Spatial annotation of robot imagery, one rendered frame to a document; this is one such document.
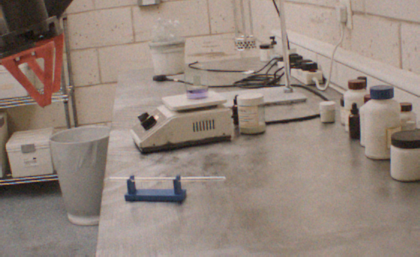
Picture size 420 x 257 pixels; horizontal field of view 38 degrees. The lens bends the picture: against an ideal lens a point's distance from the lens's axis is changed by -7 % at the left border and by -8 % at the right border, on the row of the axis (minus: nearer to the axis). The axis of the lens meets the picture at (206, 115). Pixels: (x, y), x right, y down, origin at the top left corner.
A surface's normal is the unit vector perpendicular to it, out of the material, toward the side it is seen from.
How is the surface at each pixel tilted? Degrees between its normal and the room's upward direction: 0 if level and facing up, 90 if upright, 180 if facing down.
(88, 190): 94
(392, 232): 0
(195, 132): 90
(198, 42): 90
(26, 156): 92
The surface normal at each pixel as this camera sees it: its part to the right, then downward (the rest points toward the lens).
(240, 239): -0.09, -0.97
